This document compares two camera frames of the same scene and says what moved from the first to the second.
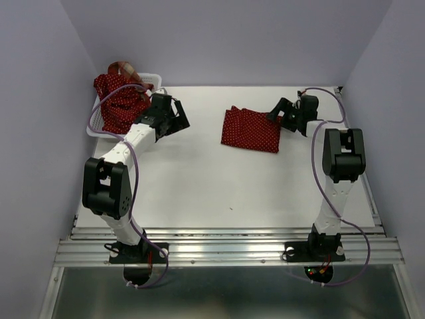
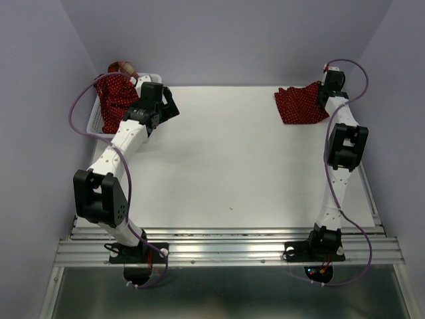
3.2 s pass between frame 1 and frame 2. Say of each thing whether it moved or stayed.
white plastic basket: stayed
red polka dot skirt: moved
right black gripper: moved
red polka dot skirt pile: stayed
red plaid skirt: stayed
